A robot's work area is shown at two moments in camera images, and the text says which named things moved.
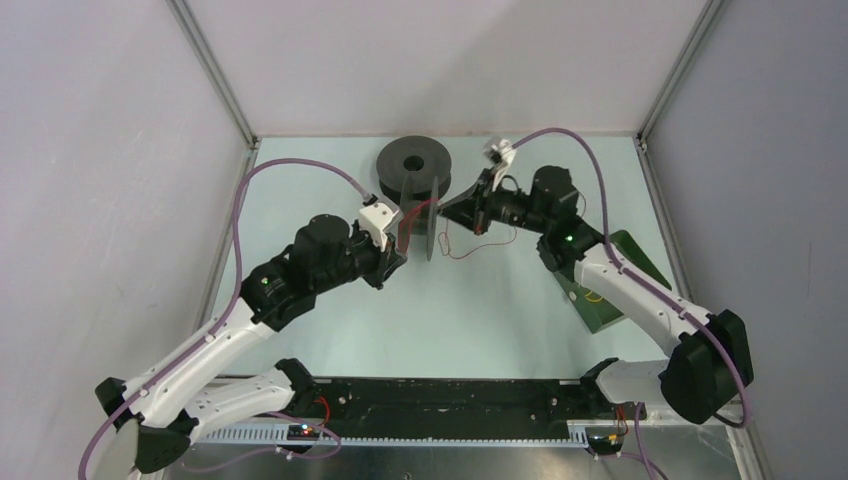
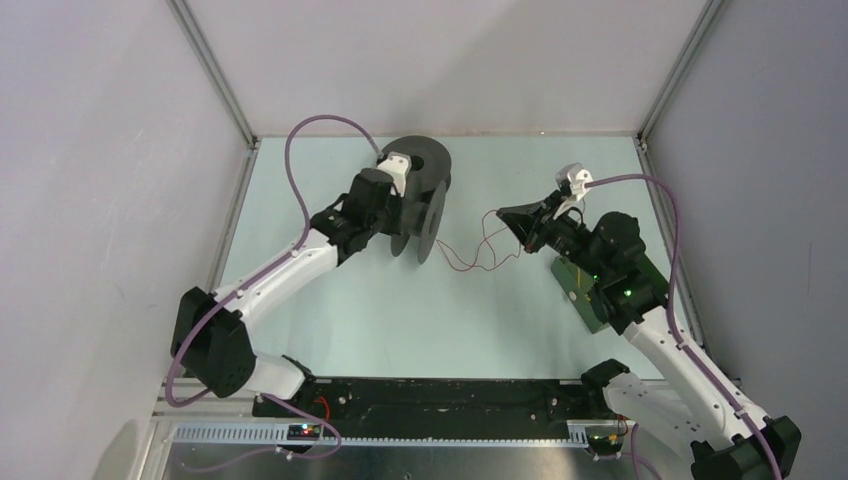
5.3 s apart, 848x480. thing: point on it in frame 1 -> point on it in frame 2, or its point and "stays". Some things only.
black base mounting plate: (453, 403) stays
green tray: (593, 312) stays
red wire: (448, 227) -> (479, 250)
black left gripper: (384, 262) -> (393, 226)
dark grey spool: (422, 157) stays
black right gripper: (475, 208) -> (523, 219)
